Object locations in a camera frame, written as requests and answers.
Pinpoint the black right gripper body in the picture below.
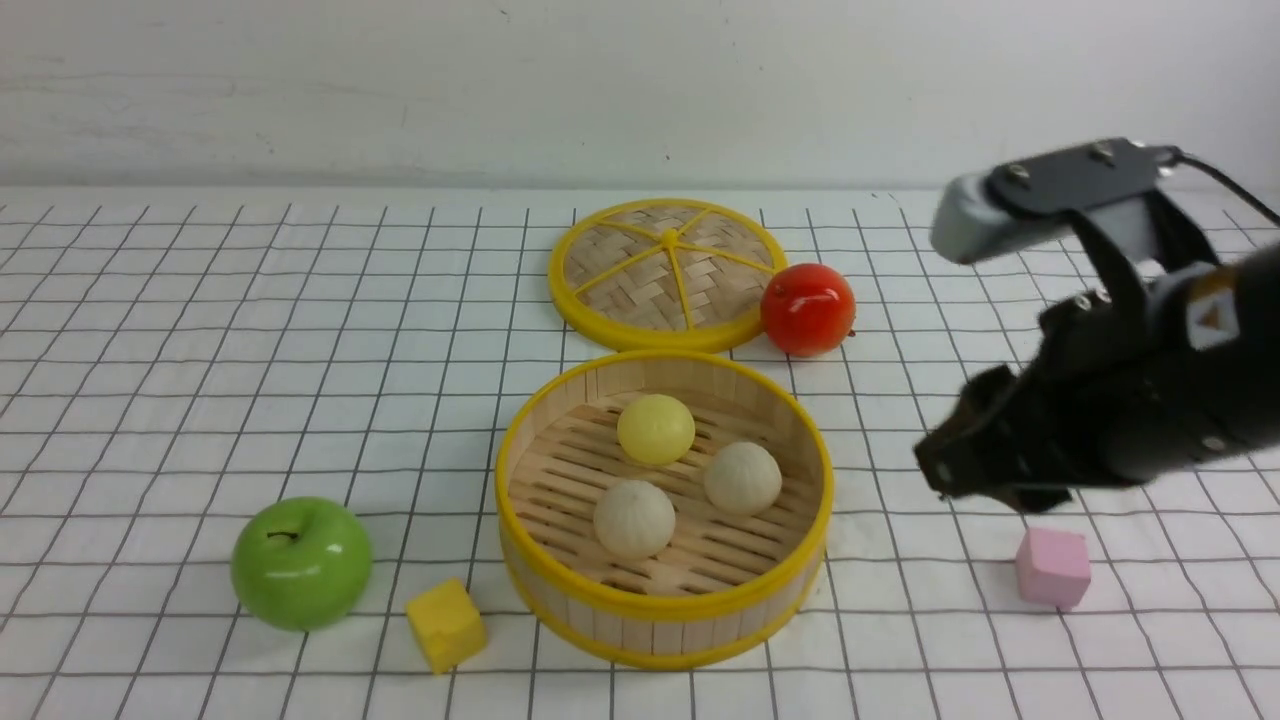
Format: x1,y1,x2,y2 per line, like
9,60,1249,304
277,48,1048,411
914,179,1277,512

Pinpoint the cream white bun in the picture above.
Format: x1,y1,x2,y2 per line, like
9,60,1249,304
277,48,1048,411
593,479,676,560
701,441,783,516

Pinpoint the yellow bamboo steamer tray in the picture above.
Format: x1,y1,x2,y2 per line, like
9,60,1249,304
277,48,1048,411
494,350,835,671

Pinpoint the yellow bamboo steamer lid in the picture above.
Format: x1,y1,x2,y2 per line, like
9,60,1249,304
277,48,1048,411
547,199,788,354

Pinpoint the pink foam cube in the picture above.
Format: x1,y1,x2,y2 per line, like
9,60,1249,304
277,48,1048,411
1014,527,1092,609

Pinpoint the red orange toy fruit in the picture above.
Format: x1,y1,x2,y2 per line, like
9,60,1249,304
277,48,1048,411
760,263,856,357

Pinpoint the yellow bun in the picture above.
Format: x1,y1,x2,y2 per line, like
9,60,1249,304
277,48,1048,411
616,395,696,466

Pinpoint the yellow foam cube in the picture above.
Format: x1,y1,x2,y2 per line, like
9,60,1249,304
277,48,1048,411
404,578,488,675

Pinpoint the green toy apple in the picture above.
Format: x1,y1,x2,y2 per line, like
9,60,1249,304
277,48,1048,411
230,496,372,632

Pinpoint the white grid tablecloth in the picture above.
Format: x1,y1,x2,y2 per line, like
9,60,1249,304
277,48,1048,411
1,190,1277,719

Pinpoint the black camera cable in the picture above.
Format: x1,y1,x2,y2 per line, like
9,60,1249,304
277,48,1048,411
1176,150,1280,227

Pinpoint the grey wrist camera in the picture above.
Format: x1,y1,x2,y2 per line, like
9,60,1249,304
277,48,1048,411
929,138,1175,265

